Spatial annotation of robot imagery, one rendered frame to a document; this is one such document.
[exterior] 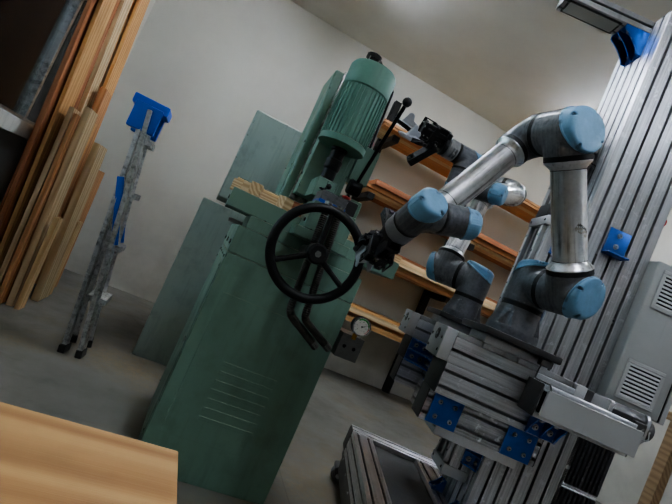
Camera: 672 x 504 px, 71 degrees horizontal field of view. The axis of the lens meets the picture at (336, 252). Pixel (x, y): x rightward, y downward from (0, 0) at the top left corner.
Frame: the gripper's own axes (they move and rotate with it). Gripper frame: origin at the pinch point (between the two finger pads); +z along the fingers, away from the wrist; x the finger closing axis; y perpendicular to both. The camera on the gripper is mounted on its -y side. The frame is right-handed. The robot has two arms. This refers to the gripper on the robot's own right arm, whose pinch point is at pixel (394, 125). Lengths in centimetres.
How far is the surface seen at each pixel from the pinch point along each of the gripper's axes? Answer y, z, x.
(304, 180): -32.8, 19.1, 4.0
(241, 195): -33, 38, 34
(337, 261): -38, 2, 38
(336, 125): -8.3, 18.8, 5.1
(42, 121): -92, 133, -53
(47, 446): -4, 47, 139
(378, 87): 7.8, 11.3, -3.0
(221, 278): -54, 33, 49
